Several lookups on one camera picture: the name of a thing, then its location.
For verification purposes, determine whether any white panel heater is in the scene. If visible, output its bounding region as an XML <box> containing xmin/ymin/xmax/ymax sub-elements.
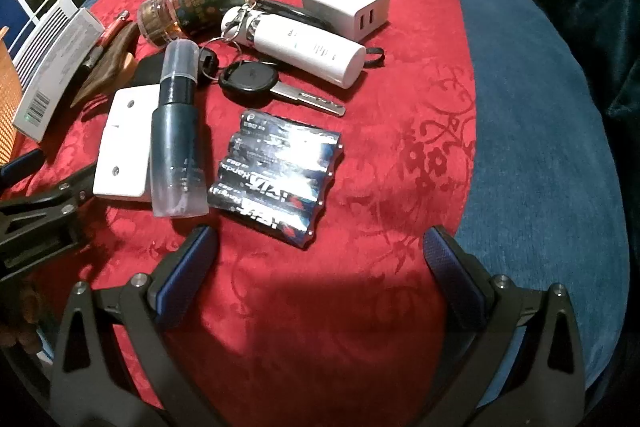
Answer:
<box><xmin>9</xmin><ymin>0</ymin><xmax>77</xmax><ymax>82</ymax></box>

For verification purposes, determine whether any red patterned cloth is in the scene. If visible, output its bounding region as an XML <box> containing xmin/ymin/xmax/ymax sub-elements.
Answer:
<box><xmin>8</xmin><ymin>0</ymin><xmax>478</xmax><ymax>427</ymax></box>

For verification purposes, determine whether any white medicine box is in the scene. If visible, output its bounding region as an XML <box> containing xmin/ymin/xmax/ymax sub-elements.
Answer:
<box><xmin>13</xmin><ymin>8</ymin><xmax>104</xmax><ymax>142</ymax></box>

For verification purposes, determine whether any dark wooden comb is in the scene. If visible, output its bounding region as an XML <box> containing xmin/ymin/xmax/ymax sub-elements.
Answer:
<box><xmin>70</xmin><ymin>22</ymin><xmax>140</xmax><ymax>107</ymax></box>

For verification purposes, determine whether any orange mesh basket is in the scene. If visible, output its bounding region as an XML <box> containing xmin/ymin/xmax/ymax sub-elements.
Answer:
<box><xmin>0</xmin><ymin>26</ymin><xmax>23</xmax><ymax>165</ymax></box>

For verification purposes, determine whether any white cylindrical bottle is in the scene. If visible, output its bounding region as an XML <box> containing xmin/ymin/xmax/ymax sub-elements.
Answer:
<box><xmin>220</xmin><ymin>6</ymin><xmax>367</xmax><ymax>89</ymax></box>

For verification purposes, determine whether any white wall plug adapter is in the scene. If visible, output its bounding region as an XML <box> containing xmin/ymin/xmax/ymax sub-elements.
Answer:
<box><xmin>93</xmin><ymin>84</ymin><xmax>160</xmax><ymax>202</ymax></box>

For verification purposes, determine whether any dark blue spray bottle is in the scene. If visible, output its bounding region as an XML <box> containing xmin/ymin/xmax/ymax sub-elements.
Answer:
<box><xmin>150</xmin><ymin>39</ymin><xmax>208</xmax><ymax>218</ymax></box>

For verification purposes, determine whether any glass jar gold lid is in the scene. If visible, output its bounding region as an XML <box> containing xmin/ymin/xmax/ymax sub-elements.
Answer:
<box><xmin>137</xmin><ymin>0</ymin><xmax>250</xmax><ymax>48</ymax></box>

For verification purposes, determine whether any pack of AA batteries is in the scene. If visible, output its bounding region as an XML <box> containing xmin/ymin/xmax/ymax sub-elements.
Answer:
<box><xmin>207</xmin><ymin>109</ymin><xmax>344</xmax><ymax>248</ymax></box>

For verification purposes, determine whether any black car key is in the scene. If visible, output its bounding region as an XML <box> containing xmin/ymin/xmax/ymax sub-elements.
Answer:
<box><xmin>218</xmin><ymin>61</ymin><xmax>346</xmax><ymax>117</ymax></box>

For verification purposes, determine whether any white USB charger block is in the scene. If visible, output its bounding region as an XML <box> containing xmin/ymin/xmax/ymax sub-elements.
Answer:
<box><xmin>302</xmin><ymin>0</ymin><xmax>390</xmax><ymax>42</ymax></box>

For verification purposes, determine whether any blue velvet blanket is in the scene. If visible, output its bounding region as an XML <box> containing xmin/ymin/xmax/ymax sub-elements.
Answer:
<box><xmin>88</xmin><ymin>0</ymin><xmax>634</xmax><ymax>426</ymax></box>

